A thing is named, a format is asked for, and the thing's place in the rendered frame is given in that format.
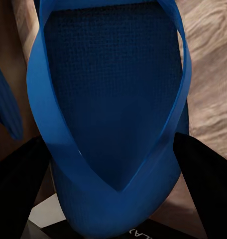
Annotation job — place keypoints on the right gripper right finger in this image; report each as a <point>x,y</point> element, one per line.
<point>205,173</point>

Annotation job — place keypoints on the bed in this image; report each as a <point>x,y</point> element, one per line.
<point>13,68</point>

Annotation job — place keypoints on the sandal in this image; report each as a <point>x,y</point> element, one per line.
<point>10,115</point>
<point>108,93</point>

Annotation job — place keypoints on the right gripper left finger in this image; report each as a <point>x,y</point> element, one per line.
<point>21,175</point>

